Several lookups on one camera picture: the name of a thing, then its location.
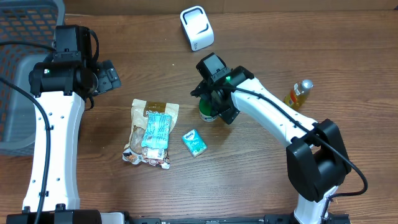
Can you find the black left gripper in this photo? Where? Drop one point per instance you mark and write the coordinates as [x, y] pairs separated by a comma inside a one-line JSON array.
[[107, 76]]

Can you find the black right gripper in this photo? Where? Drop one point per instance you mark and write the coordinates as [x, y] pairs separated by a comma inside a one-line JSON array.
[[229, 112]]

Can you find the green lidded jar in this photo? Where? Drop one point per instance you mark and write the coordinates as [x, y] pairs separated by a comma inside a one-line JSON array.
[[205, 109]]

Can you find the teal tissue pack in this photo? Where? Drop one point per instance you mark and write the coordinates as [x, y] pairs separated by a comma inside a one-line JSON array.
[[194, 143]]

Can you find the teal wafer packet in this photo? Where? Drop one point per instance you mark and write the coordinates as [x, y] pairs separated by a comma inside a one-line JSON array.
[[157, 131]]

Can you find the yellow dish soap bottle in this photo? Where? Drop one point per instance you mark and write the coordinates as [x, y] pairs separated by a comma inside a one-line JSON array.
[[298, 94]]

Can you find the brown snack bag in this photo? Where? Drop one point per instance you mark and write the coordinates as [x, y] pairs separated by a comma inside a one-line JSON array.
[[133, 151]]

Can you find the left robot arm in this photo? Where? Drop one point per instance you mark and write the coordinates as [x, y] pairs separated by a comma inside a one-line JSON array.
[[59, 88]]

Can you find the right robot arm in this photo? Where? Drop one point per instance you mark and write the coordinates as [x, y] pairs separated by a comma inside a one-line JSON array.
[[316, 155]]

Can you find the white barcode scanner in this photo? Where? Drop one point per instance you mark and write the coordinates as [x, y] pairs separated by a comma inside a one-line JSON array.
[[197, 28]]

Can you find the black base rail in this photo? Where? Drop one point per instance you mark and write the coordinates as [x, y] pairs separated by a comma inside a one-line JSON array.
[[217, 221]]

